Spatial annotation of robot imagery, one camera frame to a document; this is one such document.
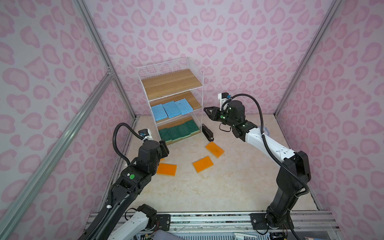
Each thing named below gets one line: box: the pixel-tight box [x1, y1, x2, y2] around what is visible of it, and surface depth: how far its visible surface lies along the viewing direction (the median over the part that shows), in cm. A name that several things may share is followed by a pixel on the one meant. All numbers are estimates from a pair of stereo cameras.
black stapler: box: [202, 123, 214, 142], surface depth 108 cm
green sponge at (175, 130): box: [164, 120, 187, 142], surface depth 109 cm
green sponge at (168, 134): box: [158, 126, 176, 143], surface depth 106 cm
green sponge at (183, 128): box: [172, 118, 197, 142], surface depth 111 cm
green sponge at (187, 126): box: [179, 115, 200, 138], surface depth 112 cm
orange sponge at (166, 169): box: [156, 163, 177, 176], surface depth 95 cm
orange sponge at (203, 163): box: [192, 156, 214, 173], surface depth 95 cm
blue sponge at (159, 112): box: [151, 103, 168, 122], surface depth 90 cm
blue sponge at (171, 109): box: [162, 100, 182, 119], surface depth 90 cm
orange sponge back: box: [205, 141, 225, 159], surface depth 102 cm
